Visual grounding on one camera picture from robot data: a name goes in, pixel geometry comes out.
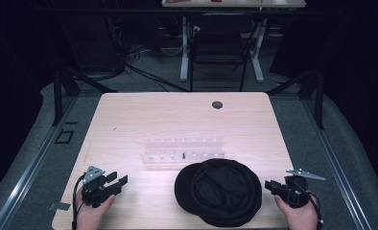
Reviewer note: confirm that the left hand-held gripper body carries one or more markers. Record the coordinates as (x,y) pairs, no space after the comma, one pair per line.
(94,191)

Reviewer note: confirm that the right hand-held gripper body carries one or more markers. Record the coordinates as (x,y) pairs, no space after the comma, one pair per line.
(294,193)

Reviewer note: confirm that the person's left hand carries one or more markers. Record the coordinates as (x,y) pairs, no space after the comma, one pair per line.
(89,217)

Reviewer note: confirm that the person's right hand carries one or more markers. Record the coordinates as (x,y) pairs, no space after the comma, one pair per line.
(300,218)

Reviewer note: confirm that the dark tape strip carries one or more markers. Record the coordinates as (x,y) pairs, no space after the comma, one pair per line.
(59,206)

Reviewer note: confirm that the black hat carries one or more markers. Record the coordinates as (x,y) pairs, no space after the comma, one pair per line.
(219,191)

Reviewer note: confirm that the black tape square outline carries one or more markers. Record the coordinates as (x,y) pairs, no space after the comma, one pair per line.
(56,136)

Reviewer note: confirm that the clear acrylic rack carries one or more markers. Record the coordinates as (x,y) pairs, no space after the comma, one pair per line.
(184,150)

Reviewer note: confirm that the black metal stand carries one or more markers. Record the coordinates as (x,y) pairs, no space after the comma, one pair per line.
(57,96)
(318,99)

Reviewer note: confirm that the dark round table grommet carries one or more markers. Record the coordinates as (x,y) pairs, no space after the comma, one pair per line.
(217,104)

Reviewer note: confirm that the white desk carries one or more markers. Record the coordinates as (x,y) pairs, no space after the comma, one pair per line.
(185,48)

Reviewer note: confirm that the black chair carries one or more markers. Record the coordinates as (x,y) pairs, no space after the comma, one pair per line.
(219,41)

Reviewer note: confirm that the metal floor rail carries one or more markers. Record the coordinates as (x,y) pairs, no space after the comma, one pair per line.
(33,166)
(334,166)

